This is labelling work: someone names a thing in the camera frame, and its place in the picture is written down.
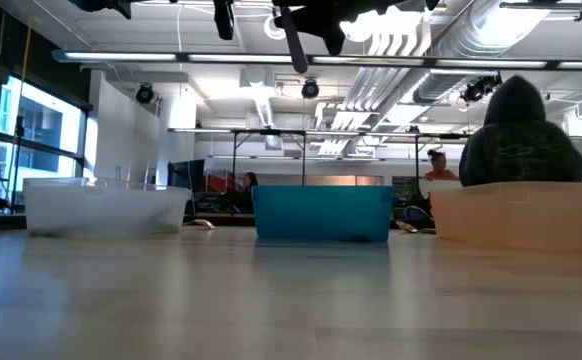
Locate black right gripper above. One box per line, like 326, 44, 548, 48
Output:
273, 0, 442, 56

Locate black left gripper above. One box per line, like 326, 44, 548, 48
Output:
214, 0, 236, 41

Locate teal plastic bin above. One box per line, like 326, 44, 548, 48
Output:
251, 184, 395, 245

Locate clear plastic bin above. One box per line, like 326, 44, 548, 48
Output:
22, 176, 192, 238

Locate black round spotlight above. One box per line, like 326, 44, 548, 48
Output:
134, 82, 156, 106
300, 78, 321, 101

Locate white ceiling vent column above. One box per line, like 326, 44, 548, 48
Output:
239, 64, 278, 129

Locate white ceiling pipes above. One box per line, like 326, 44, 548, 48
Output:
343, 9, 435, 114

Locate long ceiling light strip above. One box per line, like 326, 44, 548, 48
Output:
50, 48, 582, 71
167, 126, 582, 143

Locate dark background monitor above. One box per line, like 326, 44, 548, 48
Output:
166, 158, 207, 192

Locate red background object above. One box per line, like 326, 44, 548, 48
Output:
204, 171, 233, 195

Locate person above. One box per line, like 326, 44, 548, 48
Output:
458, 74, 582, 188
423, 148, 460, 182
238, 171, 261, 214

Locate black spotlight cluster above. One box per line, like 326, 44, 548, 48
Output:
459, 73, 504, 105

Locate dark blue bag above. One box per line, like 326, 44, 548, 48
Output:
401, 204, 436, 231

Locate black ceiling track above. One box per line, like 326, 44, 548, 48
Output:
499, 1, 582, 22

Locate thin black pole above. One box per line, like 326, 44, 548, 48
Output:
9, 113, 26, 214

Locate orange plastic bin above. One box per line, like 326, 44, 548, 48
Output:
429, 180, 582, 254

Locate white cable coil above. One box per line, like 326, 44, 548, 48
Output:
262, 13, 287, 42

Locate black background rig frame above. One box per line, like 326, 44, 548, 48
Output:
230, 128, 309, 187
413, 132, 472, 186

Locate silver spiral air duct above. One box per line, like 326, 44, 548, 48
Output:
413, 0, 555, 105

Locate black aluminium rig frame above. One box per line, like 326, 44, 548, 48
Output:
0, 212, 437, 232

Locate yellow hanging cable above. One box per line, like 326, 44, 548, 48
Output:
16, 25, 34, 119

